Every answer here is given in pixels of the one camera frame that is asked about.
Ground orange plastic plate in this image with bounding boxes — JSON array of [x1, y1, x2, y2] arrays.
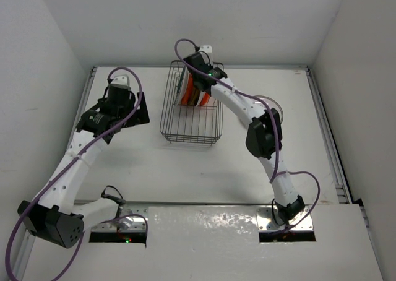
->
[[181, 75, 194, 105], [199, 92, 210, 106]]

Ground white plate green red rim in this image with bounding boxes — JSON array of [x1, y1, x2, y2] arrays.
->
[[256, 95, 284, 123]]

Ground white front cover panel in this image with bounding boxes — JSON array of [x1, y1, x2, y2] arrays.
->
[[24, 205, 382, 280]]

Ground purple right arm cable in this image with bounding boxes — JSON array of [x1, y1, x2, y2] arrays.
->
[[174, 38, 321, 234]]

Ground yellow patterned brown plate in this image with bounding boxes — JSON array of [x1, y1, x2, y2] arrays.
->
[[188, 87, 205, 106]]

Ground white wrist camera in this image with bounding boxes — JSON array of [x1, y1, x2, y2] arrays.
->
[[199, 45, 213, 66], [110, 74, 131, 90]]

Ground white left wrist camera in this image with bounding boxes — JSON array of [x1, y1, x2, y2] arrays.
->
[[110, 74, 131, 90]]

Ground aluminium table edge rail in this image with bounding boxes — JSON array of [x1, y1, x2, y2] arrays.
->
[[306, 68, 353, 204]]

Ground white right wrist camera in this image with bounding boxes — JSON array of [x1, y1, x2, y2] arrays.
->
[[199, 45, 213, 66]]

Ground left metal arm base plate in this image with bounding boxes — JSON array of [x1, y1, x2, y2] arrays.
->
[[91, 204, 149, 233]]

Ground grey wire dish rack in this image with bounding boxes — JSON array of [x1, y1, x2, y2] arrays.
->
[[160, 60, 223, 146]]

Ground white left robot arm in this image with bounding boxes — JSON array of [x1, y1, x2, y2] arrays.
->
[[18, 84, 150, 248]]

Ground black base cable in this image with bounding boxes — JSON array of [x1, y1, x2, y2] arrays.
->
[[101, 185, 126, 206]]

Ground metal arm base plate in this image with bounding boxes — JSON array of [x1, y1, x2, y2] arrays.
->
[[256, 205, 314, 233]]

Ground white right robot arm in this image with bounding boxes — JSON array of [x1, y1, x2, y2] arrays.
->
[[183, 52, 305, 225]]

